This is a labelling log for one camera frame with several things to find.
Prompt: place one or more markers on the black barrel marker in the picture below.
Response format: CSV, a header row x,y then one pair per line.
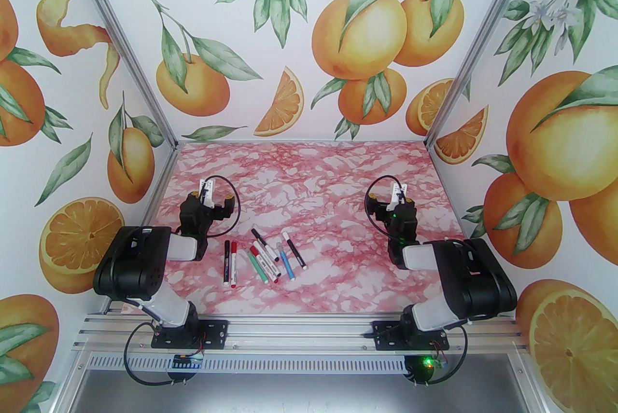
x,y
226,264

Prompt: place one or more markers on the white marker dark label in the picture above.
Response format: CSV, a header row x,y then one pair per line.
x,y
265,244

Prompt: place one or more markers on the white marker red end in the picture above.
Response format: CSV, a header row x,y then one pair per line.
x,y
264,265
233,266

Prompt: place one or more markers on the slim green pen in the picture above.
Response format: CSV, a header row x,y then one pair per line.
x,y
255,267

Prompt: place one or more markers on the slim black pen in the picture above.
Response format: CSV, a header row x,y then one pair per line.
x,y
295,252

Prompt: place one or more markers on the slim blue pen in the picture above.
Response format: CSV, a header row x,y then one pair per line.
x,y
287,262

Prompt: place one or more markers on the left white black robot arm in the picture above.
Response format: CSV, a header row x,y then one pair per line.
x,y
130,261

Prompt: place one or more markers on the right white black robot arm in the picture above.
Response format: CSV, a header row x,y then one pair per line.
x,y
475,276

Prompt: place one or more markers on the small circuit board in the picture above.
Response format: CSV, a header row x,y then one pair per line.
x,y
186,363
437,364

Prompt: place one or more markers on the slotted metal strip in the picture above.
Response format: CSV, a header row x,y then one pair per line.
x,y
299,364

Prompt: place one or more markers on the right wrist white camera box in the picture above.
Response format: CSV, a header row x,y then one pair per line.
x,y
398,193

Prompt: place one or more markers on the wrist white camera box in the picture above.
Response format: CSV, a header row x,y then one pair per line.
x,y
398,193
207,194

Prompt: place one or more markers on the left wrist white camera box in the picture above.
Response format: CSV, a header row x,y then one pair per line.
x,y
207,194

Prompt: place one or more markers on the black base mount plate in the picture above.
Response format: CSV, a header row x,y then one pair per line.
x,y
215,334
386,334

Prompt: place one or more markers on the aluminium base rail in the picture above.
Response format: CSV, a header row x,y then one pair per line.
x,y
299,334

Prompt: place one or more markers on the aluminium frame post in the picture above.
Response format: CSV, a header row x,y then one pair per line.
x,y
121,32
492,32

